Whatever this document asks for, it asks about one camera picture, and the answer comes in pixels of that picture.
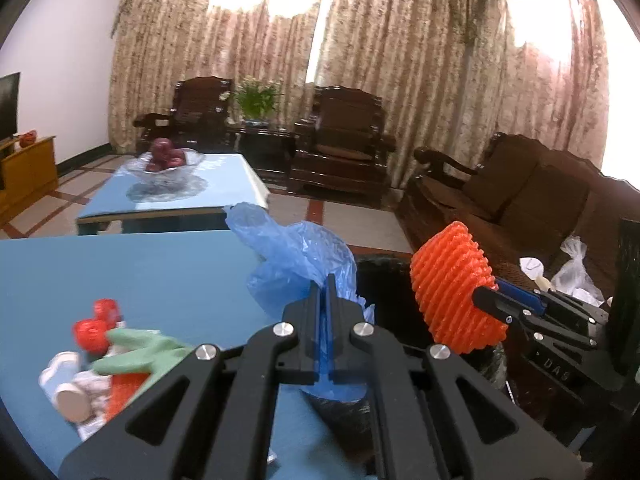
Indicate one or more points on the dark wooden side table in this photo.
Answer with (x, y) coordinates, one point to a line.
(265, 147)

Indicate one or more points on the wooden television cabinet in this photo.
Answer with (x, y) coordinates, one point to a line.
(27, 175)

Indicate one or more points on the white cylinder with tan end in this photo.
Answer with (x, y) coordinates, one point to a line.
(75, 402)

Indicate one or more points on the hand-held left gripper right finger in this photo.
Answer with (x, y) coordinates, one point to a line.
(346, 335)

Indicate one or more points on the green potted plant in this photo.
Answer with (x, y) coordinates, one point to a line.
(257, 97)

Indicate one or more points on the orange foam fruit net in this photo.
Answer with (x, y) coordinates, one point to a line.
(450, 280)

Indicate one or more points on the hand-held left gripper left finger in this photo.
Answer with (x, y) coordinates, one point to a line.
(305, 332)

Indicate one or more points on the pile of dark red fruit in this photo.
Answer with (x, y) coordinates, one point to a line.
(162, 152)

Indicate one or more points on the blue tablecloth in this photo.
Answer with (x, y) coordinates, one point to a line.
(150, 280)

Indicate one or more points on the light blue table cover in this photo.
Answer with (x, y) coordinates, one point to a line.
(230, 180)

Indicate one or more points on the black television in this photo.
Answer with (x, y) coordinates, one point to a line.
(7, 105)

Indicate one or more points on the glass fruit bowl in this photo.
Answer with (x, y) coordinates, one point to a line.
(192, 160)

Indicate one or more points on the coffee table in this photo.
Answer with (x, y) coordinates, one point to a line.
(150, 222)

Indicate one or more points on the brown wooden sofa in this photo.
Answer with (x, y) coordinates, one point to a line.
(530, 195)

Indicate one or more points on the black trash bin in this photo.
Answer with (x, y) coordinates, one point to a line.
(390, 295)

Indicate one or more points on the patterned beige curtains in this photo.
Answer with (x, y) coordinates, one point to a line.
(400, 50)

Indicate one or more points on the blue plastic bag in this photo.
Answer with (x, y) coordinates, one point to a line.
(300, 255)

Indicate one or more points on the white round object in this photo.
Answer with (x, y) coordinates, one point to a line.
(531, 266)

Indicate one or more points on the white plastic bag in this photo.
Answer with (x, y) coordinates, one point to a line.
(575, 270)

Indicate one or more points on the red ornament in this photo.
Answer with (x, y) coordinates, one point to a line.
(27, 138)

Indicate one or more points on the dark wooden armchair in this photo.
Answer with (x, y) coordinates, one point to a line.
(200, 105)
(345, 125)

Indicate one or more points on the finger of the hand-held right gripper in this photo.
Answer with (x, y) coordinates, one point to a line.
(492, 304)
(520, 295)

